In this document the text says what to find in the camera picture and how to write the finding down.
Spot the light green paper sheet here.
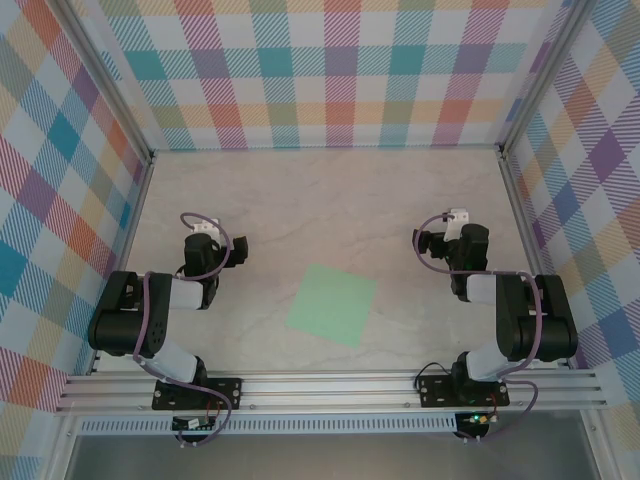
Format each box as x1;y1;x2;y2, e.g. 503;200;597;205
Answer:
284;263;378;349

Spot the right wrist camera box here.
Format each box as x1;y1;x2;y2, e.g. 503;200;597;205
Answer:
446;208;471;242

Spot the aluminium frame leg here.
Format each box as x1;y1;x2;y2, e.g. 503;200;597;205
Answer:
579;410;617;480
44;413;84;480

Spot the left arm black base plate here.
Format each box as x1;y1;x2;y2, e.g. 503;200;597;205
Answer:
151;377;244;412

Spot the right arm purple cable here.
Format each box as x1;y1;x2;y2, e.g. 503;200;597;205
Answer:
415;212;547;445

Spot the perforated metal cable tray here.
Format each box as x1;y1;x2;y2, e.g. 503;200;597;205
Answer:
74;417;461;435

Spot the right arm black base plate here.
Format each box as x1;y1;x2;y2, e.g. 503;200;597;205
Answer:
417;374;511;409

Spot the aluminium table side rail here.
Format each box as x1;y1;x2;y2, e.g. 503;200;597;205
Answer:
497;147;576;371
84;152;156;376

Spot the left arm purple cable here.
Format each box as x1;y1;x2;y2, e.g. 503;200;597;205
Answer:
132;212;234;449

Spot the grey metal sheet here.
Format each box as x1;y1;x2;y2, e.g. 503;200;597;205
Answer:
64;432;601;480

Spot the aluminium corner post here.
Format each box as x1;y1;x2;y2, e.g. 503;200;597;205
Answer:
497;0;596;156
47;0;156;166

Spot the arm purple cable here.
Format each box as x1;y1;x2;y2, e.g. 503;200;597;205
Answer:
415;212;547;445
132;212;234;449

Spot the long aluminium mounting rail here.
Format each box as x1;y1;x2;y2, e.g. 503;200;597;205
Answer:
54;372;609;415

